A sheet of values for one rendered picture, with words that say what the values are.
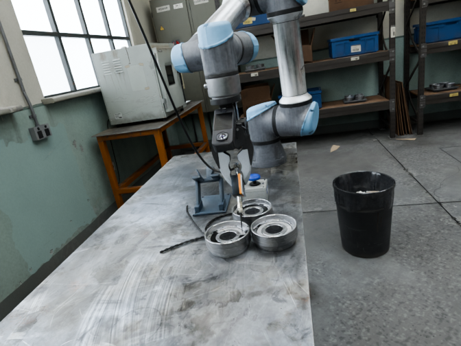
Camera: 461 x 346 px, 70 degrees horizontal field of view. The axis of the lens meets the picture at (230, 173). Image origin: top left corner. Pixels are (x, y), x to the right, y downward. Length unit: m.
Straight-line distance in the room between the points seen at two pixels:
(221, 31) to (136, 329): 0.59
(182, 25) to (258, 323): 4.31
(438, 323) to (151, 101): 2.49
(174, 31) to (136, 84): 1.78
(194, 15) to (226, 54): 3.91
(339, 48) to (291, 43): 3.11
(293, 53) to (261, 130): 0.29
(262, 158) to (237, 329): 0.78
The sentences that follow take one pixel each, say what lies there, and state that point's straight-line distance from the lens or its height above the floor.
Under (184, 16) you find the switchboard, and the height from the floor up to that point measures 1.78.
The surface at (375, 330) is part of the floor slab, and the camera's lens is 1.72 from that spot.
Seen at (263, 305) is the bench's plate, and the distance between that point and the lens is 0.63.
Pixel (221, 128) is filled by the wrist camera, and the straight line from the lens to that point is 0.71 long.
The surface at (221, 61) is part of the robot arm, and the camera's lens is 0.73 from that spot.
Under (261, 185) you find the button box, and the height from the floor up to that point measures 0.84.
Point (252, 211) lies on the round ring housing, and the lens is 0.90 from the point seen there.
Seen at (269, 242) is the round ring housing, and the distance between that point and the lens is 0.74.
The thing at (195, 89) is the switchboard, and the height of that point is 0.88.
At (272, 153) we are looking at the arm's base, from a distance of 1.26.
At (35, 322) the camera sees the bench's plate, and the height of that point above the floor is 0.80.
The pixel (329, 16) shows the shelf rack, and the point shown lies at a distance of 4.14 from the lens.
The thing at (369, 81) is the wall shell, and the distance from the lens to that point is 4.84.
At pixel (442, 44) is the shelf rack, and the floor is 0.97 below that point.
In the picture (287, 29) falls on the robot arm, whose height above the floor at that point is 1.27.
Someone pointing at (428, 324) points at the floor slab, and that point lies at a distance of 1.79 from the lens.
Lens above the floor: 1.21
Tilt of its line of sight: 19 degrees down
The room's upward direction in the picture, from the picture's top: 10 degrees counter-clockwise
